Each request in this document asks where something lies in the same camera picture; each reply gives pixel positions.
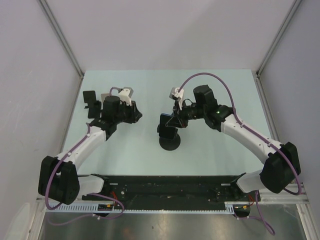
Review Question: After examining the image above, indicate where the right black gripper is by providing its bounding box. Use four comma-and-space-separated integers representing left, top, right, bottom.
165, 99, 206, 129

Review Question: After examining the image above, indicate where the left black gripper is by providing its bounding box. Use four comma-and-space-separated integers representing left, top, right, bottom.
113, 99, 143, 125

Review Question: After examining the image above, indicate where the black round base stand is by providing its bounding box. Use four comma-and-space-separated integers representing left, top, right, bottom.
157, 124, 181, 151

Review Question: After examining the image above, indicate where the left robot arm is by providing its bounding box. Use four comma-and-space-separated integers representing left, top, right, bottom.
38, 95, 143, 205

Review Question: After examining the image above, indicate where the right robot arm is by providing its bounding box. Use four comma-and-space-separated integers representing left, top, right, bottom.
157, 85, 301, 201

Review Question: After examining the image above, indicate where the white phone stand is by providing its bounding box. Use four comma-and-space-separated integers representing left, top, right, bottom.
101, 93, 113, 120

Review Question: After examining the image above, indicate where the black folding phone stand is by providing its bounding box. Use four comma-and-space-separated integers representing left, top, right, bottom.
82, 90, 102, 119

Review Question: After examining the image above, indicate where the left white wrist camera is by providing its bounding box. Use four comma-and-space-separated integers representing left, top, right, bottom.
118, 87, 134, 106

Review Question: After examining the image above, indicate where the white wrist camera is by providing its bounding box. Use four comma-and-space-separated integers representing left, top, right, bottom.
118, 87, 134, 106
169, 87, 184, 110

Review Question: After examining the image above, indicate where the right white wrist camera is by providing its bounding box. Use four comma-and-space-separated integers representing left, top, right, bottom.
169, 87, 184, 110

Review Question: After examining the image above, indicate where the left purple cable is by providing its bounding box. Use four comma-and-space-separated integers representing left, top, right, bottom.
43, 86, 126, 226

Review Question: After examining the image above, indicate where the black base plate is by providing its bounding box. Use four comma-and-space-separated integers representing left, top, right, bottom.
82, 175, 255, 210

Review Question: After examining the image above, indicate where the grey slotted cable duct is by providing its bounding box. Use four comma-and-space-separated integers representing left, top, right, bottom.
46, 201, 252, 215

